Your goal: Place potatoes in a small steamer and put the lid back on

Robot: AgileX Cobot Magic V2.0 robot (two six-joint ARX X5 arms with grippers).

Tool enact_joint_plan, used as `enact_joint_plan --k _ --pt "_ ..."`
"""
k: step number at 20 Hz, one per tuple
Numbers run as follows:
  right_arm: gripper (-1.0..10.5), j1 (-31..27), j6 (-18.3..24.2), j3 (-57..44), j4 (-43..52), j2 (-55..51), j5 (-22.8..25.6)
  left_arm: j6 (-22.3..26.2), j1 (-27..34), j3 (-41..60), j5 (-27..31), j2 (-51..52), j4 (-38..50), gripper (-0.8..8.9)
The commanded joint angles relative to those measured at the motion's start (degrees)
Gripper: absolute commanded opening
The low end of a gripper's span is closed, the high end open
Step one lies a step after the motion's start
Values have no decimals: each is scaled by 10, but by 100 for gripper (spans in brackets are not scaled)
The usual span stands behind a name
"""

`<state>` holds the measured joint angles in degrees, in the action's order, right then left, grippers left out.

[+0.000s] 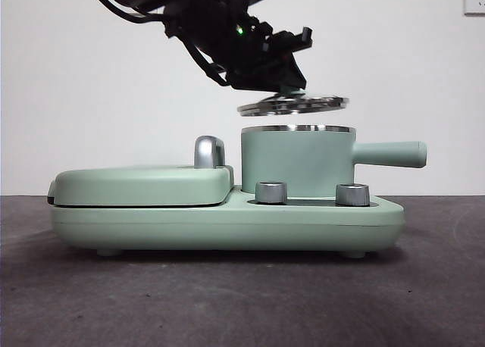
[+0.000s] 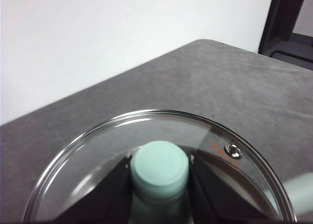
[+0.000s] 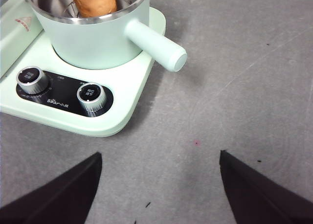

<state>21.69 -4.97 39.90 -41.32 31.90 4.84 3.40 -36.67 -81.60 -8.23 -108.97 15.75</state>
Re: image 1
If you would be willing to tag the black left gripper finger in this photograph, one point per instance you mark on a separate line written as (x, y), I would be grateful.
(295, 72)
(261, 80)

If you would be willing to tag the mint green breakfast machine base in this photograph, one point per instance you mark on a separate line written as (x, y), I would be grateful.
(227, 226)

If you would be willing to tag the silver control knob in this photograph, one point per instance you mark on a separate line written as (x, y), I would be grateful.
(353, 194)
(270, 192)

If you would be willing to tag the mint green hinged grill cover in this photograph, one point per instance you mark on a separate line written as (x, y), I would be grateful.
(136, 186)

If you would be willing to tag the glass lid with green knob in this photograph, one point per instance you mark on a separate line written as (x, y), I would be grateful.
(291, 105)

